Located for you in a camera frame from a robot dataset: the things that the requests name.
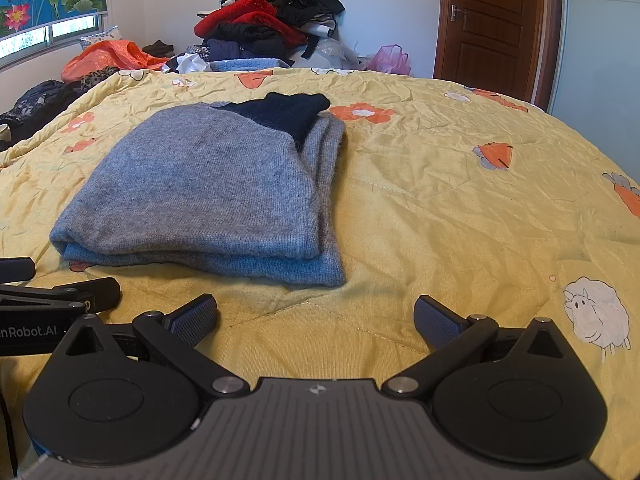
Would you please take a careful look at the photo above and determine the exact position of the grey and navy knit sweater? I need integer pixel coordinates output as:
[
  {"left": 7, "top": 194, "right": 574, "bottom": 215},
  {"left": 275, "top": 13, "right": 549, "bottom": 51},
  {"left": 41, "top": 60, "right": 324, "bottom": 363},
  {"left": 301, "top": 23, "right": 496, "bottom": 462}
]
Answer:
[{"left": 50, "top": 92, "right": 345, "bottom": 287}]

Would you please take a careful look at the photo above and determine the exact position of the dark patterned clothes heap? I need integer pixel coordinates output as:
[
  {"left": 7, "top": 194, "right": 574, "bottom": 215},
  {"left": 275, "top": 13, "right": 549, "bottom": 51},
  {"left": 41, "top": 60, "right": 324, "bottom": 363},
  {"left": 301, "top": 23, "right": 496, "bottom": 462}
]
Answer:
[{"left": 1, "top": 66, "right": 118, "bottom": 151}]

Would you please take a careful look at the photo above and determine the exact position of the pile of dark red clothes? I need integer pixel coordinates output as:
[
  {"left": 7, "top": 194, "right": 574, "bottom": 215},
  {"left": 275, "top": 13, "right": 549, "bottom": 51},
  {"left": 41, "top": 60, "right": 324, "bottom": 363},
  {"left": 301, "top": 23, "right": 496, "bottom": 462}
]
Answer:
[{"left": 194, "top": 0, "right": 345, "bottom": 64}]

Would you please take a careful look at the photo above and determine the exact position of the yellow cartoon print quilt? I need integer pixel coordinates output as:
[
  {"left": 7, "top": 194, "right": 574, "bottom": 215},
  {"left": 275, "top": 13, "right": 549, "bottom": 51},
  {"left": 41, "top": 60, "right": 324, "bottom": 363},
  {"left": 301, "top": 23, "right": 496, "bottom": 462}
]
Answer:
[{"left": 1, "top": 70, "right": 639, "bottom": 479}]

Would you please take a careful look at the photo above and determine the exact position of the orange plastic bag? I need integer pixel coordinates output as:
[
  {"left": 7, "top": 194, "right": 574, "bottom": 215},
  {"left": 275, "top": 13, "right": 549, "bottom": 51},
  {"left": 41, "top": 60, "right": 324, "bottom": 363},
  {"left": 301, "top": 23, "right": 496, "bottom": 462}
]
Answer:
[{"left": 61, "top": 40, "right": 168, "bottom": 82}]

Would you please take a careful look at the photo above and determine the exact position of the white crumpled cloth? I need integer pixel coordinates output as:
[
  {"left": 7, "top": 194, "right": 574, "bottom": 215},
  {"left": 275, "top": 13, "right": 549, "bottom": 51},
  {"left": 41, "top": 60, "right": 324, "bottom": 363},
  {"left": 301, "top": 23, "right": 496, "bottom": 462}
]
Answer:
[{"left": 160, "top": 53, "right": 212, "bottom": 74}]

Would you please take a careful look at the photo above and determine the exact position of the floral white pillow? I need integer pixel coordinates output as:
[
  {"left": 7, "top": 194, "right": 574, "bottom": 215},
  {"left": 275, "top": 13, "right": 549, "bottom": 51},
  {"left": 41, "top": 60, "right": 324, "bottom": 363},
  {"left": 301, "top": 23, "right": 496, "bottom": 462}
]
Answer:
[{"left": 78, "top": 25, "right": 122, "bottom": 50}]

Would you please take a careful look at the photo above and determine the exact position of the light blue fleece blanket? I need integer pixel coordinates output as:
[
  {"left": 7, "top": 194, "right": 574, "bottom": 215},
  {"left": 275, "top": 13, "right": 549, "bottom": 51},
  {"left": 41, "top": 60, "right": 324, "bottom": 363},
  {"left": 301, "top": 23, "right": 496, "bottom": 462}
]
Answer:
[{"left": 209, "top": 58, "right": 291, "bottom": 72}]

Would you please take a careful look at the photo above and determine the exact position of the clear plastic bag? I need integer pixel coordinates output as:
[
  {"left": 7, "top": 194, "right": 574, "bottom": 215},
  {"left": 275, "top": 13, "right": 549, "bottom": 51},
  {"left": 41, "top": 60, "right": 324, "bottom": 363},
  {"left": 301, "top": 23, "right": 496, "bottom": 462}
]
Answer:
[{"left": 290, "top": 38, "right": 360, "bottom": 70}]

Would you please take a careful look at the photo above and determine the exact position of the pink plastic bag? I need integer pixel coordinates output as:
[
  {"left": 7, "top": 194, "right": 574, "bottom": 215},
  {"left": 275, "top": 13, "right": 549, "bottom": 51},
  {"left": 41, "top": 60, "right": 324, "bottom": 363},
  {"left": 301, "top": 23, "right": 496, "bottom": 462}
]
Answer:
[{"left": 364, "top": 44, "right": 411, "bottom": 75}]

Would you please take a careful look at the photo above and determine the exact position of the brown wooden door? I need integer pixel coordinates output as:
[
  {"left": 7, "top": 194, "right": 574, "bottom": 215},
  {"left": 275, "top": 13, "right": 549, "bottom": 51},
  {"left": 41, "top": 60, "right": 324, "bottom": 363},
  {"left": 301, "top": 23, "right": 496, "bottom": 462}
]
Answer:
[{"left": 434, "top": 0, "right": 563, "bottom": 110}]

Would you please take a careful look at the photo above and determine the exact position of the window with grey frame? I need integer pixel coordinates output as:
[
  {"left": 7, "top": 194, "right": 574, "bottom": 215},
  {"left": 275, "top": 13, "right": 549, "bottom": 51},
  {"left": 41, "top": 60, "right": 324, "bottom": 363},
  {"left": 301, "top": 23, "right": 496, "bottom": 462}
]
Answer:
[{"left": 1, "top": 14, "right": 103, "bottom": 68}]

